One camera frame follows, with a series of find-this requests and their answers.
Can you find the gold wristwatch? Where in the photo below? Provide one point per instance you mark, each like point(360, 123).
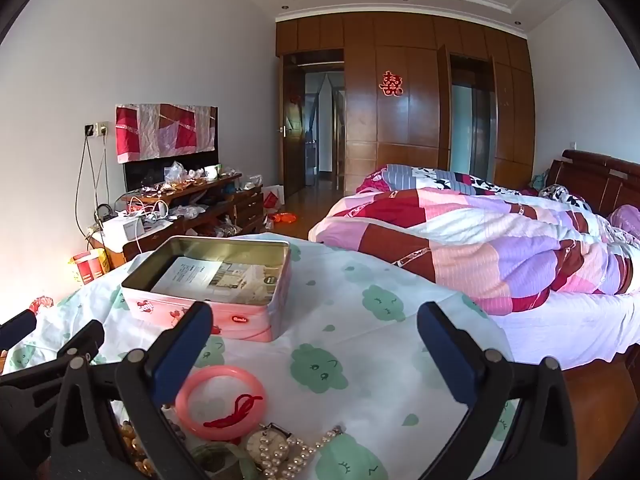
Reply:
point(262, 445)

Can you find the wooden door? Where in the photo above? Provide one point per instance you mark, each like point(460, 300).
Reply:
point(292, 160)

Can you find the red yellow bag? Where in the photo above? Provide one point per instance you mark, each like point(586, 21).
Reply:
point(90, 266)

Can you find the orange plastic item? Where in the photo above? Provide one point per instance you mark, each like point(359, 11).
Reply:
point(282, 217)

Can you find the pale bed sheet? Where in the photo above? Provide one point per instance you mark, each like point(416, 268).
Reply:
point(575, 330)

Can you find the wall socket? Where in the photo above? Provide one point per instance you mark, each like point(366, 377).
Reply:
point(95, 129)

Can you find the red white patchwork cover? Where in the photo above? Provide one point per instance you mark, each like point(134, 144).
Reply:
point(165, 130)

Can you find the black television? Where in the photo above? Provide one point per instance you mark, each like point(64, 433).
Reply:
point(145, 172)

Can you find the red paper decoration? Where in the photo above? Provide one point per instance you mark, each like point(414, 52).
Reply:
point(391, 84)

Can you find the wooden headboard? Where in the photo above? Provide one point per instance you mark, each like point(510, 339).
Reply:
point(590, 180)

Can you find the pink bangle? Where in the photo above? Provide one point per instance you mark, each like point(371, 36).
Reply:
point(227, 371)

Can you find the wooden wardrobe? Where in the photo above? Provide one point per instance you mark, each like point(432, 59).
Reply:
point(415, 120)

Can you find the white red shopping bag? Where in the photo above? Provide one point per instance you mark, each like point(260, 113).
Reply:
point(272, 199)

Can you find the pink tin box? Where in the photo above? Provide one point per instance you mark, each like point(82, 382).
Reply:
point(250, 320)

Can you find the red trash bag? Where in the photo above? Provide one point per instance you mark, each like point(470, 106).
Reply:
point(40, 304)

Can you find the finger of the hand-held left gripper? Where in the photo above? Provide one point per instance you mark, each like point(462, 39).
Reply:
point(75, 342)
point(17, 325)

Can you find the patchwork quilt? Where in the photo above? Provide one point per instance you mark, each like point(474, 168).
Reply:
point(475, 240)

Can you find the green jade bangle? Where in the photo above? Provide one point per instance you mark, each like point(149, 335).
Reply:
point(210, 457)

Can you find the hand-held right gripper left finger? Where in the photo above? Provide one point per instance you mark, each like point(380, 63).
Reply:
point(182, 355)

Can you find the wooden television cabinet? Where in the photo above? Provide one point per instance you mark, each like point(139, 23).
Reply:
point(247, 210)

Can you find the white charger adapter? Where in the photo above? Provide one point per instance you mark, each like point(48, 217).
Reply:
point(160, 207)

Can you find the purple pillow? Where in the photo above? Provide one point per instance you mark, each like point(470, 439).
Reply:
point(627, 220)

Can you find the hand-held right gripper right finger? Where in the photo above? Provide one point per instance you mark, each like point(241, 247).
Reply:
point(450, 360)

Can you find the white box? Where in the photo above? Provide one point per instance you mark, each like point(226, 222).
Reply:
point(122, 230)

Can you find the teal cloth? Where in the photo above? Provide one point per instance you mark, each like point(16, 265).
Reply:
point(540, 181)

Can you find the clear plastic bag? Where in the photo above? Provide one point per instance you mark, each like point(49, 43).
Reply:
point(175, 171)

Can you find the black white printed pillow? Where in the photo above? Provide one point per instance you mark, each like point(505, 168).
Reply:
point(565, 197)

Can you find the printed papers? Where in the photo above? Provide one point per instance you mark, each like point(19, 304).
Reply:
point(200, 272)

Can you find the white green-print tablecloth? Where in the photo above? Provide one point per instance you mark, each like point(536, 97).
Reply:
point(350, 350)

